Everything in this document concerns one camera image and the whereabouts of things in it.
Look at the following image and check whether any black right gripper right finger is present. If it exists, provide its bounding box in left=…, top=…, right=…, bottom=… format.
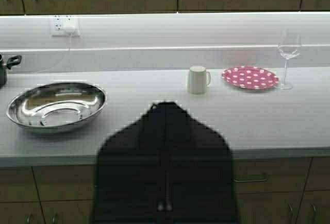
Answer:
left=164, top=102, right=239, bottom=223

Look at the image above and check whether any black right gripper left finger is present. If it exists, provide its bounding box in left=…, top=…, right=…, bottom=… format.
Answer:
left=90, top=103, right=166, bottom=223

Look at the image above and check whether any large steel bowl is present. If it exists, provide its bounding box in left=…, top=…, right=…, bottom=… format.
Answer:
left=6, top=81, right=107, bottom=134

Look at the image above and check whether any black cooking pot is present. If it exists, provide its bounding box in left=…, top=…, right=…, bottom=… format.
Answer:
left=0, top=55, right=22, bottom=88

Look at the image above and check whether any wooden right drawer front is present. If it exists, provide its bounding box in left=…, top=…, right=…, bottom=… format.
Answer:
left=234, top=158, right=311, bottom=194

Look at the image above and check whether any wooden drawer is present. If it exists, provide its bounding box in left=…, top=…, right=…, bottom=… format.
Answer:
left=1, top=165, right=95, bottom=202
left=234, top=158, right=311, bottom=194

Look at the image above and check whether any wooden left drawer front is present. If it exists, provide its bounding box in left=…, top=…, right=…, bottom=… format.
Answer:
left=1, top=165, right=95, bottom=202

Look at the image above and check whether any cream ceramic mug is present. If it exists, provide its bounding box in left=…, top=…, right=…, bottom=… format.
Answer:
left=187, top=65, right=211, bottom=94

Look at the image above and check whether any pink polka dot plate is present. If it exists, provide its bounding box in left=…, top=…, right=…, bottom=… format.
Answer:
left=221, top=66, right=279, bottom=90

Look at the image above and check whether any white plug adapter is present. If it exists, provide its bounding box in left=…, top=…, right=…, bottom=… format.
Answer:
left=63, top=18, right=76, bottom=36

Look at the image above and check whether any clear wine glass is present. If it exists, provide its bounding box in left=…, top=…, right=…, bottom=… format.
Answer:
left=277, top=29, right=302, bottom=90

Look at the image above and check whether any steel right drawer handle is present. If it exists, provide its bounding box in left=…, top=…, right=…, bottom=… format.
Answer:
left=234, top=173, right=268, bottom=183

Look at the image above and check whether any thin white cable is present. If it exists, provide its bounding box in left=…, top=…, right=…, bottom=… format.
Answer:
left=30, top=33, right=72, bottom=75

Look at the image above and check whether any white wall outlet plate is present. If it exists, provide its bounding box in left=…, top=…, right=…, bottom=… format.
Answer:
left=50, top=14, right=80, bottom=38

